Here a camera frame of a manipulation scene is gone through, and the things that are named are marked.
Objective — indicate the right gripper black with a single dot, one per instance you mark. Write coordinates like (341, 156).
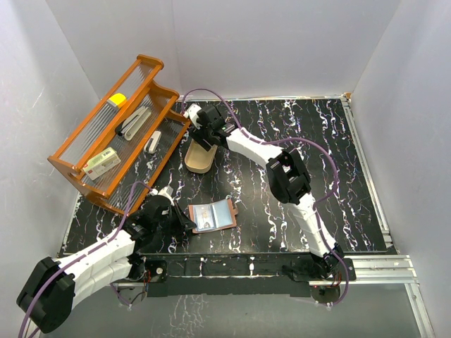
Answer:
(197, 134)

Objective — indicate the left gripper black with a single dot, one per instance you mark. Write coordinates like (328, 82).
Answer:
(184, 223)

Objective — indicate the silver VIP card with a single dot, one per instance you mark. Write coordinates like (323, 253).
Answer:
(204, 218)

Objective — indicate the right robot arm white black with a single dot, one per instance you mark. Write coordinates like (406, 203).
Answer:
(288, 178)

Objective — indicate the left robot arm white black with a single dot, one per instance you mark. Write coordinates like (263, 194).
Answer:
(57, 285)

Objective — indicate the beige oval tray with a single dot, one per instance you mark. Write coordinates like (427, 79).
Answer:
(197, 159)

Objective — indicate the small white stapler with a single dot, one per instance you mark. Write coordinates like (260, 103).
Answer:
(153, 142)

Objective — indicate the grey black stapler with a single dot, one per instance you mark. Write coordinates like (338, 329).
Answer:
(130, 126)

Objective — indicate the orange wooden shelf rack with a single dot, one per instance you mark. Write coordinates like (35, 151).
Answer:
(114, 190)

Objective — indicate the yellow grey eraser block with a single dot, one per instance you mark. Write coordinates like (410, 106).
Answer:
(118, 100)

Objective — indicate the green white staples box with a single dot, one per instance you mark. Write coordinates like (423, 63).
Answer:
(101, 163)

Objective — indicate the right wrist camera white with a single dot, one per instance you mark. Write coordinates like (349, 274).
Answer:
(192, 112)

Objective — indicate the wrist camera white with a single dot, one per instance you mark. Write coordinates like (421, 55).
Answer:
(192, 112)
(165, 193)

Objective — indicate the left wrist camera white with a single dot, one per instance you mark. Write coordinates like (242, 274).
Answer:
(165, 193)

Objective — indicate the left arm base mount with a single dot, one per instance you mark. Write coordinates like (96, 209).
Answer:
(148, 278)

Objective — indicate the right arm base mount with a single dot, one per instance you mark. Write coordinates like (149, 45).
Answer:
(308, 268)

